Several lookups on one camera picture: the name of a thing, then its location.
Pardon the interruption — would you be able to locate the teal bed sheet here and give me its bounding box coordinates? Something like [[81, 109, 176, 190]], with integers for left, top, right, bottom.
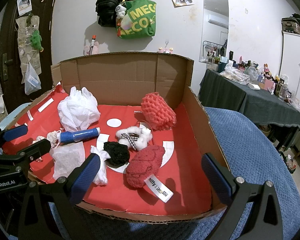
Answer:
[[4, 102, 33, 123]]

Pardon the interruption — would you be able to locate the small woven basket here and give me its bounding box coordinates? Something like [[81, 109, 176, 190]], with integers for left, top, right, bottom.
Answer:
[[259, 124, 273, 137]]

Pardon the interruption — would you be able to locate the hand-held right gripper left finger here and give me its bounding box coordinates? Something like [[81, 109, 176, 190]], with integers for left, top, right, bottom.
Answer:
[[17, 152, 102, 240]]

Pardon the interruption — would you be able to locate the door lock handle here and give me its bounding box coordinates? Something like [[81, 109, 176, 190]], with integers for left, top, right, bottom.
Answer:
[[1, 54, 13, 82]]

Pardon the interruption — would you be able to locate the red plush toy with label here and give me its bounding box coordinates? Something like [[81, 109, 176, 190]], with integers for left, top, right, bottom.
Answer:
[[126, 145, 174, 203]]

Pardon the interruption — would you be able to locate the green tote bag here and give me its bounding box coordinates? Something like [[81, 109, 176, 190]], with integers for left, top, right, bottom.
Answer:
[[116, 0, 157, 40]]

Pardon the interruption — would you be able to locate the table with dark cloth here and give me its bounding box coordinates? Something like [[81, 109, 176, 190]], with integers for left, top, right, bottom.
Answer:
[[198, 68, 300, 140]]

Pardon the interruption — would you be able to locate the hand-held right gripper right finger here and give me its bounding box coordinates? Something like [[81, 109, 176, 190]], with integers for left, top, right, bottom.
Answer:
[[201, 152, 284, 240]]

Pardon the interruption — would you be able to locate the small cluttered bin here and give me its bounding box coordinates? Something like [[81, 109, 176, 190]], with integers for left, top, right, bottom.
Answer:
[[279, 151, 298, 174]]

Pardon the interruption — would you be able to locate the clear plastic bag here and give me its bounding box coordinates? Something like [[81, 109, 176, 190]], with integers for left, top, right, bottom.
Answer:
[[24, 62, 42, 95]]

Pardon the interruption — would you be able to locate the wall mirror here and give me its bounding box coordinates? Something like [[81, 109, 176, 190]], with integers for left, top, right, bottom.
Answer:
[[202, 0, 230, 70]]

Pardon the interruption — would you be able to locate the cream crochet piece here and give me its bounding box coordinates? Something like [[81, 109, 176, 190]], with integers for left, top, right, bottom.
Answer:
[[32, 130, 63, 150]]

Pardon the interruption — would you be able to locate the red crocheted item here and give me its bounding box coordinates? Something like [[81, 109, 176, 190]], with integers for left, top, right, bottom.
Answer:
[[137, 92, 177, 131]]

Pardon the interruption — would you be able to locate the white gauze bag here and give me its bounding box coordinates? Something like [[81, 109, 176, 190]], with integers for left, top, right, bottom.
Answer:
[[50, 141, 86, 180]]

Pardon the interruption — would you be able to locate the green frog plush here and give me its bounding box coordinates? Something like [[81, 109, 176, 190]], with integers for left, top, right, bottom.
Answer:
[[30, 29, 43, 53]]

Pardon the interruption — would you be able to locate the white wardrobe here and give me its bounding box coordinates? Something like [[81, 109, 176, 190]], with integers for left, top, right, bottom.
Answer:
[[280, 30, 300, 98]]

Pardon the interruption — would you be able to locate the white door poster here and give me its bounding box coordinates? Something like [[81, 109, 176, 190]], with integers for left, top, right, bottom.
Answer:
[[16, 0, 33, 15]]

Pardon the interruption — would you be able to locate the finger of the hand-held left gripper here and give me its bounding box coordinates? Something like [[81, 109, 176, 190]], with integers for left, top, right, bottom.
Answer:
[[0, 139, 52, 172], [0, 124, 28, 153]]

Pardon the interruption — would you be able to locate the panda plush charm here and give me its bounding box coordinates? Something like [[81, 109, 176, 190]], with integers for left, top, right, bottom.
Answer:
[[115, 3, 128, 19]]

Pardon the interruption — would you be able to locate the dark wooden door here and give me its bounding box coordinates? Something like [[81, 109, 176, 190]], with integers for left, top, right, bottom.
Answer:
[[0, 0, 59, 113]]

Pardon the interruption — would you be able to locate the pink pig plush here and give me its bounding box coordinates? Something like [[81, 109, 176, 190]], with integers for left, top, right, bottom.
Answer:
[[83, 41, 100, 56]]

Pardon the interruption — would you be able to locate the white knotted cloth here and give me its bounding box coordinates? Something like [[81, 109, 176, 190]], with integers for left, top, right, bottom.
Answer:
[[90, 145, 111, 186]]

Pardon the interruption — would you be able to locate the black backpack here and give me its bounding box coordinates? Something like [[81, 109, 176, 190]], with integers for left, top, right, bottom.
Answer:
[[95, 0, 125, 28]]

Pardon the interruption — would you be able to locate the blue roll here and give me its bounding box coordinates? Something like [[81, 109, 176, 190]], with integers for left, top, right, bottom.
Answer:
[[57, 127, 101, 143]]

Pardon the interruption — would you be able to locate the cardboard box with red lining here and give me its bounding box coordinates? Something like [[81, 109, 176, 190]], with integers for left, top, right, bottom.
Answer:
[[4, 52, 228, 227]]

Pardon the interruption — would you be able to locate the clear hanging organizer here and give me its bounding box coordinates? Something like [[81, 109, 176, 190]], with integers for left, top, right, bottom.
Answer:
[[15, 15, 43, 84]]

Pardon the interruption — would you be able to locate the white mesh bath pouf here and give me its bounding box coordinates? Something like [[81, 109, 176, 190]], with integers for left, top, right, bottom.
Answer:
[[57, 86, 101, 132]]

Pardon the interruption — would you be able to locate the black knit scrunchie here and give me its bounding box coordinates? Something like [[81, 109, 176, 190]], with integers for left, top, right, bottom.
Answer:
[[103, 141, 130, 167]]

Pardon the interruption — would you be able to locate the white plush with checked bow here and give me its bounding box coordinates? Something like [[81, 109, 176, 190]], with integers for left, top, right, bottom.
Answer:
[[115, 126, 153, 152]]

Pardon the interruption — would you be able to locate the blue towelling blanket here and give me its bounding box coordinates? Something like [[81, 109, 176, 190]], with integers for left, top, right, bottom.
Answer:
[[47, 106, 300, 240]]

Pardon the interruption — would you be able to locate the dark suitcase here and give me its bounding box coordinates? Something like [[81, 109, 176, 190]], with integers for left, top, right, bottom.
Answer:
[[281, 12, 300, 34]]

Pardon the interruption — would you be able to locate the white stick with orange tip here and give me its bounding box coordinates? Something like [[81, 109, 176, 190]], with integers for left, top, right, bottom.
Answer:
[[89, 35, 97, 55]]

